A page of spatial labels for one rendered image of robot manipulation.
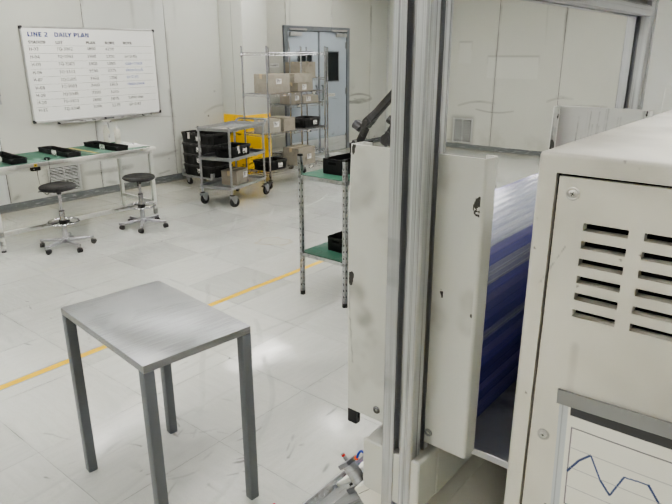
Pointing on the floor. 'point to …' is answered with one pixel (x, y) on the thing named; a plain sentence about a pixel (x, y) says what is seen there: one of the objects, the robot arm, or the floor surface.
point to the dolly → (202, 154)
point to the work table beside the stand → (203, 334)
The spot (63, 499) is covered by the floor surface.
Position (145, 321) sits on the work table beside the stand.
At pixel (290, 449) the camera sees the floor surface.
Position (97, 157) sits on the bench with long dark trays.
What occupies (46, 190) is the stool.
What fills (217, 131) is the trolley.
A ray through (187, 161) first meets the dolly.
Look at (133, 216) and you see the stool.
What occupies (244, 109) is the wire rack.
